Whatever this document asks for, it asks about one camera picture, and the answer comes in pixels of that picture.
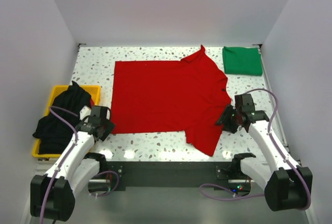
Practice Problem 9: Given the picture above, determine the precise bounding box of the red polo shirt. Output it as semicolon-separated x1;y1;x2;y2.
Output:
111;47;231;156

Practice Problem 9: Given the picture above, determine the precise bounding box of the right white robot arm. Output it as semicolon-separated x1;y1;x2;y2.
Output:
216;92;313;212

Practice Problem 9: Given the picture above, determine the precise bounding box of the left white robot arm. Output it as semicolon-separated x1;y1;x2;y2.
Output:
30;105;120;223

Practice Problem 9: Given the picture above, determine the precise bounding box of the yellow plastic bin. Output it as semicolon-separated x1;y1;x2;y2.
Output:
32;85;101;159

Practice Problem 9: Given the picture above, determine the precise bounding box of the black t shirt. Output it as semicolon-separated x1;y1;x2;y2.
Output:
33;81;94;155

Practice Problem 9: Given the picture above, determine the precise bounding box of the folded green t shirt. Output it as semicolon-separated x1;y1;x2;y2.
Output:
223;46;263;76

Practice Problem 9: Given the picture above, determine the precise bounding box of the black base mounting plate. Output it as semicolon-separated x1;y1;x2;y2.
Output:
77;160;260;192

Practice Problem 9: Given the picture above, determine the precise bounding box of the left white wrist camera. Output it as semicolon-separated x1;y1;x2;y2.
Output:
79;106;91;120

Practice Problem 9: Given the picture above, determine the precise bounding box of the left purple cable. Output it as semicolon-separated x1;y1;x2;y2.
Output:
38;105;120;224

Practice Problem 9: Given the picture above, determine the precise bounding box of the purple cable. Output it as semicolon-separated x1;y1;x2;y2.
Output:
199;88;312;209
38;105;120;224

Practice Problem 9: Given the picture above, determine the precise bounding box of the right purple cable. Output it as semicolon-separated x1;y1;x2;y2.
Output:
199;88;312;209

